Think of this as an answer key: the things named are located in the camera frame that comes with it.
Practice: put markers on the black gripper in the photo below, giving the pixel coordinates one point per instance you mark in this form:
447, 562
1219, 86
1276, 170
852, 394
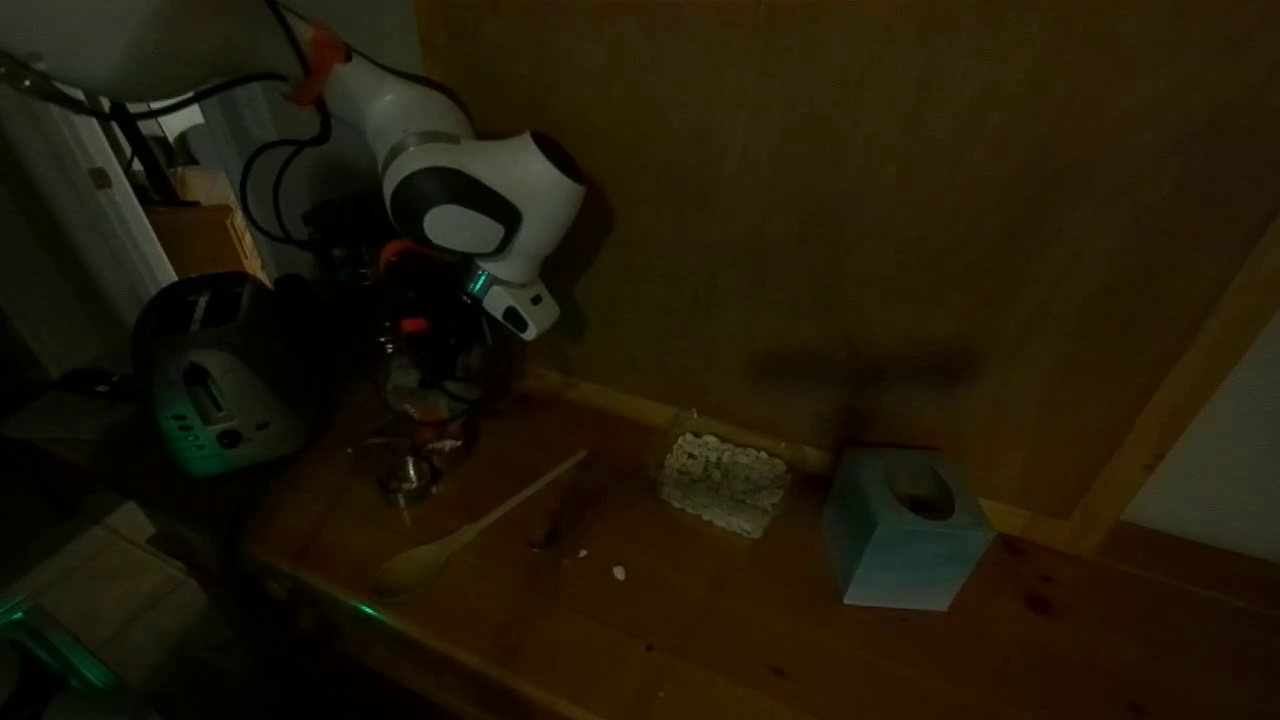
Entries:
432, 325

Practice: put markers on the silver metal object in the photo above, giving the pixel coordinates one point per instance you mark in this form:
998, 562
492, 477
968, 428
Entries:
432, 424

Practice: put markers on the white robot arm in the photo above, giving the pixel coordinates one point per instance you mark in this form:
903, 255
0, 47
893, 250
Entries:
492, 201

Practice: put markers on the silver toaster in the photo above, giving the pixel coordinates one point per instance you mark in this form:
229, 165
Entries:
221, 378

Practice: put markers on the wooden spoon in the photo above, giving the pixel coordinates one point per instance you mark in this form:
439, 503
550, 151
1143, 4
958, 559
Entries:
439, 552

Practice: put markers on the blue tissue box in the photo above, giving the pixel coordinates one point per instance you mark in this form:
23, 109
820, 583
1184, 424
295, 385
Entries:
903, 528

